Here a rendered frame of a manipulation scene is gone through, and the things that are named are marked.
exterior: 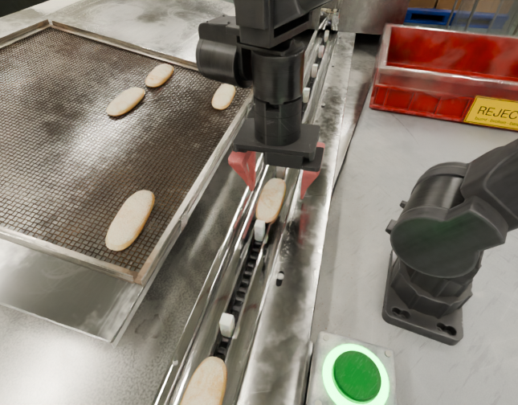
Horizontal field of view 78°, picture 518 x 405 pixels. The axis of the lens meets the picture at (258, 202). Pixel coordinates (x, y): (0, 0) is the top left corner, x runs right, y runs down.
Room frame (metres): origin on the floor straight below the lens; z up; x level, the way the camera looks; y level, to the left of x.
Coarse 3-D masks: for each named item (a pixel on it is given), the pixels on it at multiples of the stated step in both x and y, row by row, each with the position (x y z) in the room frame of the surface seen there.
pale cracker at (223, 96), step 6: (222, 84) 0.63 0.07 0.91; (228, 84) 0.63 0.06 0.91; (222, 90) 0.61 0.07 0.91; (228, 90) 0.61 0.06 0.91; (234, 90) 0.62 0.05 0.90; (216, 96) 0.58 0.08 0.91; (222, 96) 0.58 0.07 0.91; (228, 96) 0.58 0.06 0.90; (216, 102) 0.56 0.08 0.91; (222, 102) 0.56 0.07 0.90; (228, 102) 0.57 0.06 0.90; (216, 108) 0.55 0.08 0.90; (222, 108) 0.55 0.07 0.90
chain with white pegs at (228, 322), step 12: (324, 36) 1.09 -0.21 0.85; (324, 48) 1.03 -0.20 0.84; (312, 72) 0.82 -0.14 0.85; (312, 84) 0.78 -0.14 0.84; (276, 168) 0.42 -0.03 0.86; (264, 228) 0.29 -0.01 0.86; (252, 252) 0.26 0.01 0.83; (252, 264) 0.24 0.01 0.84; (240, 288) 0.21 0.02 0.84; (240, 300) 0.19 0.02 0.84; (228, 312) 0.17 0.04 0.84; (228, 324) 0.15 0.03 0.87; (228, 336) 0.15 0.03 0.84; (216, 348) 0.13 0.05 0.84; (228, 348) 0.13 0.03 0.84
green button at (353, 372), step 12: (336, 360) 0.10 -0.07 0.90; (348, 360) 0.10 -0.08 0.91; (360, 360) 0.10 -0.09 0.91; (372, 360) 0.10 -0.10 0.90; (336, 372) 0.09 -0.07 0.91; (348, 372) 0.09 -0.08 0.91; (360, 372) 0.09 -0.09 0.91; (372, 372) 0.09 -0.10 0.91; (336, 384) 0.08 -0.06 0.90; (348, 384) 0.08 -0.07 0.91; (360, 384) 0.08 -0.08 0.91; (372, 384) 0.08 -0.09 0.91; (348, 396) 0.07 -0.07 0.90; (360, 396) 0.07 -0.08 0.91; (372, 396) 0.07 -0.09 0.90
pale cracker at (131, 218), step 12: (144, 192) 0.31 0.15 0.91; (132, 204) 0.29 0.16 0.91; (144, 204) 0.29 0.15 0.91; (120, 216) 0.26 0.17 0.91; (132, 216) 0.27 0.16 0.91; (144, 216) 0.27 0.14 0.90; (120, 228) 0.25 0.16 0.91; (132, 228) 0.25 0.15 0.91; (108, 240) 0.23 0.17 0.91; (120, 240) 0.23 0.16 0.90; (132, 240) 0.23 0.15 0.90
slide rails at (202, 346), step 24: (312, 48) 1.00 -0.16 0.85; (312, 96) 0.69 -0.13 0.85; (264, 168) 0.43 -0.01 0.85; (288, 168) 0.43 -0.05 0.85; (288, 192) 0.37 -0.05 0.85; (240, 240) 0.27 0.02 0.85; (264, 240) 0.27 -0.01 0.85; (240, 264) 0.23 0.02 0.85; (264, 264) 0.23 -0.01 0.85; (216, 288) 0.20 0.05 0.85; (264, 288) 0.20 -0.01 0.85; (216, 312) 0.17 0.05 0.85; (240, 312) 0.17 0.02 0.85; (216, 336) 0.14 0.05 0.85; (240, 336) 0.14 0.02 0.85; (192, 360) 0.12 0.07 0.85; (240, 360) 0.12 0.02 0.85
